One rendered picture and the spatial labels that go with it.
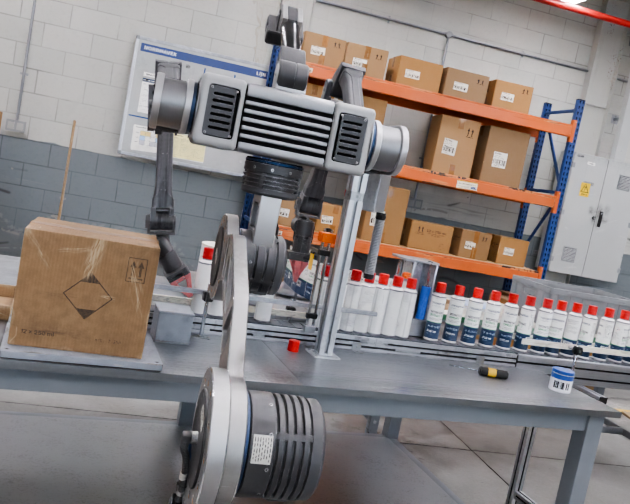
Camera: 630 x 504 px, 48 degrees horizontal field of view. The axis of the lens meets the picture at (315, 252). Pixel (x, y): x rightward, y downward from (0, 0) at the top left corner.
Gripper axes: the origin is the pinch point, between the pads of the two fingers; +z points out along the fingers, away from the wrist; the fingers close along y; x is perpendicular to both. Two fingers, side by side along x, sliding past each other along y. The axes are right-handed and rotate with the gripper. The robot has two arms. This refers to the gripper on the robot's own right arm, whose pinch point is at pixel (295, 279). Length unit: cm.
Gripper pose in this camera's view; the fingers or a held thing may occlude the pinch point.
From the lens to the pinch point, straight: 232.2
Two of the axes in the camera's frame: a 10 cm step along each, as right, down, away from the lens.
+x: 3.2, 1.5, -9.3
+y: -9.3, -1.4, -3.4
